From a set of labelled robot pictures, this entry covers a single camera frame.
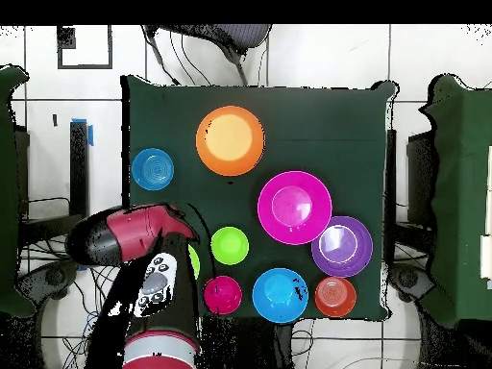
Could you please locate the large orange bowl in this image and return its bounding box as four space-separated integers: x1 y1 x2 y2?
195 105 266 177

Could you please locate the small green bowl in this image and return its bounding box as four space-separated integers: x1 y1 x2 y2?
209 226 250 266

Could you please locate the large pink bowl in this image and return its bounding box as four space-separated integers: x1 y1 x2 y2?
257 170 333 246

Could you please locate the large green bowl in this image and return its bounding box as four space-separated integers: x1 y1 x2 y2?
187 243 202 281

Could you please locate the small crimson bowl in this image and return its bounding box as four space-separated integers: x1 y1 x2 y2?
202 275 243 316

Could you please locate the blue bowl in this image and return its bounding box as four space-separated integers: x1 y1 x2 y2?
251 267 309 325

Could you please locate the blue cup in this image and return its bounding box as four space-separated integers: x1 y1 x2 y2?
131 147 175 192

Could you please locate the dark green tablecloth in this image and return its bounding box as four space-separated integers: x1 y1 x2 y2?
120 74 397 322

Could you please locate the purple bowl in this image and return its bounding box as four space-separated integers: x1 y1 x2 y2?
310 215 374 279

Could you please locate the orange cup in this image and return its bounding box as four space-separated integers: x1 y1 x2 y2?
314 276 357 319

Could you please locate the grey office chair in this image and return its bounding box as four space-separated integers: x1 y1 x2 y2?
143 24 274 86

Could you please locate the black chair base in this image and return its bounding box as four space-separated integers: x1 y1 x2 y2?
387 262 435 305
16 259 82 301

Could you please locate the green cloth on side table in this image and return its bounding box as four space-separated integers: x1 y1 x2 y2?
0 64 37 318
418 74 492 328

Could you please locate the black metal frame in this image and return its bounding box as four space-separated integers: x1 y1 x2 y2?
383 128 437 255
16 120 91 262

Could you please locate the tangle of cables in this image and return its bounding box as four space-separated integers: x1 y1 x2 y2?
18 230 124 369

